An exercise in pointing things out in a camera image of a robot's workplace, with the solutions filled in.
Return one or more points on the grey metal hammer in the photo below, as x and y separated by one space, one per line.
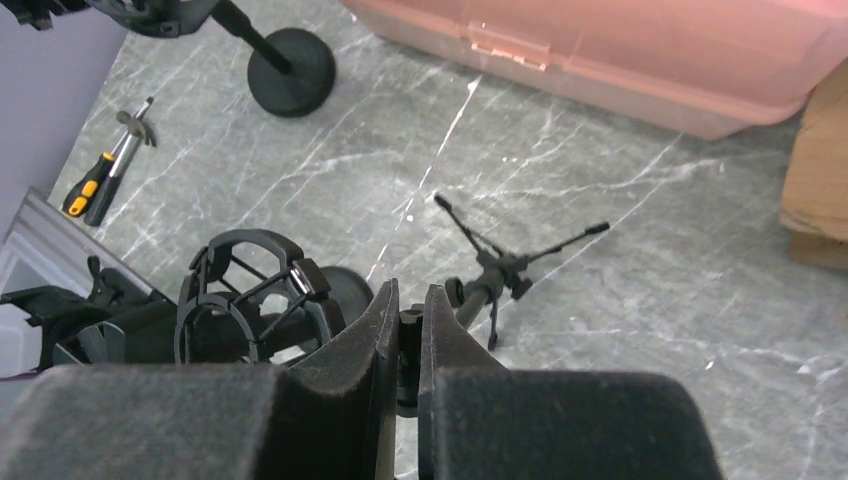
138 132

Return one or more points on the pink plastic storage box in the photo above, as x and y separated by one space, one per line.
705 68

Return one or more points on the black shock mount round-base stand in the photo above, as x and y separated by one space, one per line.
290 73

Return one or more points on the black tripod shock mount stand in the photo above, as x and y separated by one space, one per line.
490 278

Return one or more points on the brown cardboard box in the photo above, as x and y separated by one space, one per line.
814 198

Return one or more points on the black clip round-base stand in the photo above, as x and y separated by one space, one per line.
114 324

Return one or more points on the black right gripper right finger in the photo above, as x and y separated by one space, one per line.
478 419

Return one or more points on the yellow black screwdriver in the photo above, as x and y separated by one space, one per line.
80 197

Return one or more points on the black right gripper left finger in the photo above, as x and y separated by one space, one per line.
330 416

